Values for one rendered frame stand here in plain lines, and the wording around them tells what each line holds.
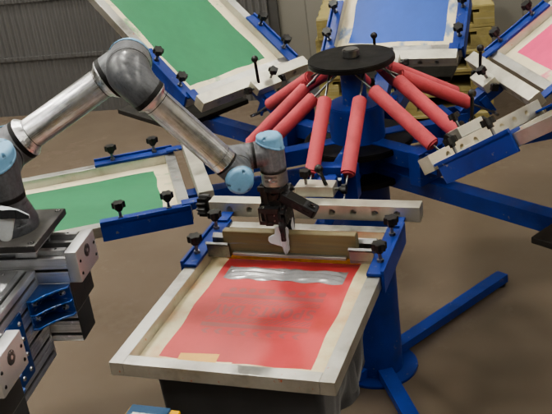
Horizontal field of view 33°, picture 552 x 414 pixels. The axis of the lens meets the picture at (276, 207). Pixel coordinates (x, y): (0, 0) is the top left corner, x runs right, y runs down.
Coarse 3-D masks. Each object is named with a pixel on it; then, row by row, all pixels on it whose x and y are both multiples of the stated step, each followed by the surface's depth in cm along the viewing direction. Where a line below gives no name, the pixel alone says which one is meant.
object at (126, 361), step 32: (256, 224) 296; (320, 224) 290; (160, 320) 253; (352, 320) 238; (128, 352) 238; (352, 352) 230; (224, 384) 226; (256, 384) 223; (288, 384) 220; (320, 384) 217
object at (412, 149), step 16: (384, 112) 373; (448, 112) 349; (304, 128) 364; (400, 128) 348; (432, 128) 348; (288, 144) 367; (304, 144) 345; (384, 144) 336; (400, 144) 334; (288, 160) 341; (304, 160) 343; (336, 160) 327; (384, 160) 336; (400, 160) 330; (416, 160) 317; (416, 176) 319; (432, 176) 323; (352, 192) 316
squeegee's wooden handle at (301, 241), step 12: (228, 228) 279; (240, 228) 278; (252, 228) 277; (264, 228) 276; (228, 240) 279; (240, 240) 278; (252, 240) 277; (264, 240) 275; (300, 240) 272; (312, 240) 270; (324, 240) 269; (336, 240) 268; (348, 240) 266; (288, 252) 275; (300, 252) 273; (312, 252) 272; (324, 252) 271; (336, 252) 270; (348, 252) 268
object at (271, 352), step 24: (312, 264) 275; (336, 264) 273; (360, 264) 271; (288, 288) 264; (312, 288) 262; (336, 288) 261; (336, 312) 250; (312, 336) 241; (240, 360) 235; (264, 360) 233; (288, 360) 232; (312, 360) 231
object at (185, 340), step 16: (224, 272) 277; (208, 288) 270; (224, 288) 268; (272, 288) 265; (208, 304) 262; (192, 320) 255; (176, 336) 248; (192, 336) 247; (208, 336) 247; (224, 336) 246; (240, 336) 245; (176, 352) 241; (192, 352) 240; (208, 352) 240; (224, 352) 239
